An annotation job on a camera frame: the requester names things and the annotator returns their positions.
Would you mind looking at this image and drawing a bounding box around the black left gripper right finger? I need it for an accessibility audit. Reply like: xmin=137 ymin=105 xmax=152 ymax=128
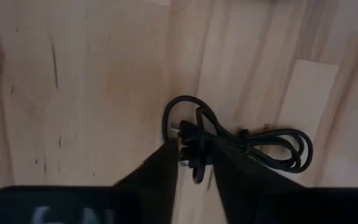
xmin=211 ymin=141 xmax=358 ymax=224

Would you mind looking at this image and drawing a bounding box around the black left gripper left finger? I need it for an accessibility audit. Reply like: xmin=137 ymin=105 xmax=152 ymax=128
xmin=0 ymin=138 xmax=180 ymax=224

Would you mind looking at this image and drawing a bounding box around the short black USB cable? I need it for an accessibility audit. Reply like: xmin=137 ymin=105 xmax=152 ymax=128
xmin=162 ymin=95 xmax=314 ymax=185

